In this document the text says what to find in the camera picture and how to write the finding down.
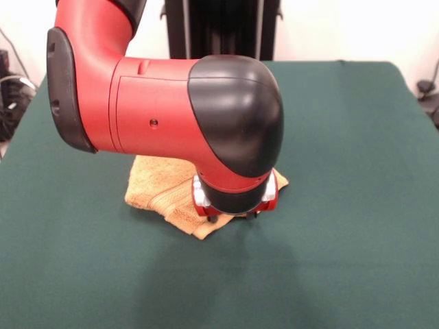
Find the dark green tablecloth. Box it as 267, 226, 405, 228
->
0, 60, 439, 329

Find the black equipment pile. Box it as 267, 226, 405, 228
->
0, 49, 38, 143

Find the grey cable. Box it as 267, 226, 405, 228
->
0, 29, 38, 92

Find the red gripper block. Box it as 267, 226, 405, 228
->
193, 169, 279, 224

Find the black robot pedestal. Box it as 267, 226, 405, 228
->
159, 0, 285, 62

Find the orange terry towel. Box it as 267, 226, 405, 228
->
123, 154, 289, 241

